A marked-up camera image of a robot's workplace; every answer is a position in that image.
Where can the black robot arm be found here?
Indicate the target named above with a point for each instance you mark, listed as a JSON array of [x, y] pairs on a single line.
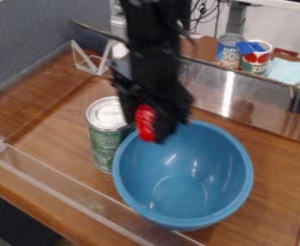
[[154, 21]]

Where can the light blue cloth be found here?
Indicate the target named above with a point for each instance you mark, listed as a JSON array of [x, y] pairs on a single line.
[[285, 71]]

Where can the clear acrylic bracket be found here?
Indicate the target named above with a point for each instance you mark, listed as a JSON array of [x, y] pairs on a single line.
[[91, 63]]

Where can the blue soup can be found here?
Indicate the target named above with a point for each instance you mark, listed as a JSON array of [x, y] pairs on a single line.
[[227, 53]]

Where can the blue bowl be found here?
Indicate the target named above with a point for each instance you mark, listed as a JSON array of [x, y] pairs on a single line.
[[190, 182]]

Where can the clear acrylic front barrier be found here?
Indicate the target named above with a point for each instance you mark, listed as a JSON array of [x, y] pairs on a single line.
[[85, 215]]

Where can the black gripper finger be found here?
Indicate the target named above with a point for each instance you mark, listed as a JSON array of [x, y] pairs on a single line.
[[130, 103], [171, 113]]

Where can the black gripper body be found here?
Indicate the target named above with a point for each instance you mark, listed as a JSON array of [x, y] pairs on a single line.
[[147, 78]]

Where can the clear acrylic back barrier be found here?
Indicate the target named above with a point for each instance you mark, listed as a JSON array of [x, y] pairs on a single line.
[[264, 90]]

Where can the clear acrylic barrier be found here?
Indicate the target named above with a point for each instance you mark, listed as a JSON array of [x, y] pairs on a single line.
[[264, 90], [85, 215]]

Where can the red toy strawberry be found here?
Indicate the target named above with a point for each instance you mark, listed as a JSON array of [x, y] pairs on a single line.
[[146, 116]]

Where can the green tin can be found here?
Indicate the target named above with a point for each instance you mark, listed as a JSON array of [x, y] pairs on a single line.
[[107, 130]]

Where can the red white tomato can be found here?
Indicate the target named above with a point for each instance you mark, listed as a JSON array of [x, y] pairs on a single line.
[[256, 61]]

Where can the blue plastic clip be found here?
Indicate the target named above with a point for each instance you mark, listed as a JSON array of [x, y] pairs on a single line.
[[248, 47]]

